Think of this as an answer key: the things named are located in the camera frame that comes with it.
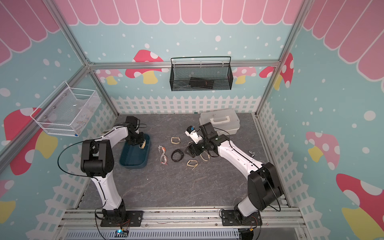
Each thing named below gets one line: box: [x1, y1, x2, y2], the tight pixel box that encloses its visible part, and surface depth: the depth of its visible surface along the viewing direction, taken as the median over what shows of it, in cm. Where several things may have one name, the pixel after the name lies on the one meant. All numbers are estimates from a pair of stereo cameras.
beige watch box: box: [139, 139, 146, 149], surface depth 101 cm
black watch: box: [171, 149, 184, 163], surface depth 98 cm
